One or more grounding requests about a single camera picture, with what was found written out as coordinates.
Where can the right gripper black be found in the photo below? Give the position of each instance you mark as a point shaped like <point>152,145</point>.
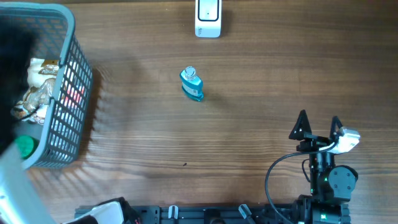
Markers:
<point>313,142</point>

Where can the blue mouthwash bottle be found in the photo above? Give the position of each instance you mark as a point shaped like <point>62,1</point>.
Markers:
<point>192,84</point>

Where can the red black snack pouch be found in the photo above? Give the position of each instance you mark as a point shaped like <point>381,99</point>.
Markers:
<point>73,87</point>

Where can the green lid jar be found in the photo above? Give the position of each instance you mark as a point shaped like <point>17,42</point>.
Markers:
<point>26,145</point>

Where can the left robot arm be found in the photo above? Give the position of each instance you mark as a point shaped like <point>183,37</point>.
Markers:
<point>20,202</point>

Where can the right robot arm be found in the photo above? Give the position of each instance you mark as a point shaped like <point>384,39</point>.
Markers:
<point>331,185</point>

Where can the white barcode scanner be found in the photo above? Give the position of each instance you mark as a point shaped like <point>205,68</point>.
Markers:
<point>208,18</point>

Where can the grey plastic mesh basket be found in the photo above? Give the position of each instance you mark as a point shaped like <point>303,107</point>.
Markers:
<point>60,135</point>

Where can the beige snack bag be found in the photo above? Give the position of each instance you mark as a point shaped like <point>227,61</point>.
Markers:
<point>41,79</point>

